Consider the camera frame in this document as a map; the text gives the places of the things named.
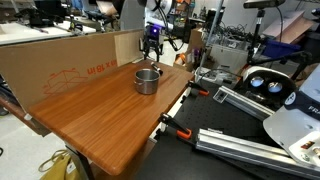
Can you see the black orange clamp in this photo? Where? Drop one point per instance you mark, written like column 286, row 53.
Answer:
column 181, row 133
column 199, row 90

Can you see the yellow bag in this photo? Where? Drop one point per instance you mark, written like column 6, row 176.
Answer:
column 60, row 168

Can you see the white work table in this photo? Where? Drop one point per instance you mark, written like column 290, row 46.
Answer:
column 20, row 33

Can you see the long aluminium rail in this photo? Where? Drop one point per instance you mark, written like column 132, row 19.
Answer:
column 240, row 148

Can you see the black table leg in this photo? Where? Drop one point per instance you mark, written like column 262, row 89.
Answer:
column 83, row 163

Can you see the brown cardboard panel red print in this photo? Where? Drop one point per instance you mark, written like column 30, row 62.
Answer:
column 40, row 66

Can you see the small steel pot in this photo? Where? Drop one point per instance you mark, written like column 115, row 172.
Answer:
column 146, row 87

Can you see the black tripod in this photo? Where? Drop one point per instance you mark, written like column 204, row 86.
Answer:
column 256, row 33

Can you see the white VR headset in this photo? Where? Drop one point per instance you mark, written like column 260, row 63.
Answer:
column 266, row 83

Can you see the black marker with white cap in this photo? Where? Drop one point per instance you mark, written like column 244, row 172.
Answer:
column 156, row 68

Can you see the blue plastic bin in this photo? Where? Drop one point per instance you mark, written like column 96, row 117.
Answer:
column 280, row 48

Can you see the short aluminium rail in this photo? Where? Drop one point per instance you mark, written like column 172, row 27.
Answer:
column 243, row 101

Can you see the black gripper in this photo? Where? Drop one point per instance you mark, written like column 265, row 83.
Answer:
column 153, row 36

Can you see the cardboard box with clutter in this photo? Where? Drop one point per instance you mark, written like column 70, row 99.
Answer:
column 188, row 56

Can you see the clear plastic bin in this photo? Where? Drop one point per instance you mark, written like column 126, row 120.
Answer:
column 230, row 55

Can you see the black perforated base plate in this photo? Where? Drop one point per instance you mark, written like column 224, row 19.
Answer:
column 206, row 113

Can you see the black stereo camera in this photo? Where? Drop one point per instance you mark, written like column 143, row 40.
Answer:
column 261, row 2

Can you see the thin silver pole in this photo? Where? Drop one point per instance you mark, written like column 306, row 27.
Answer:
column 210, row 38

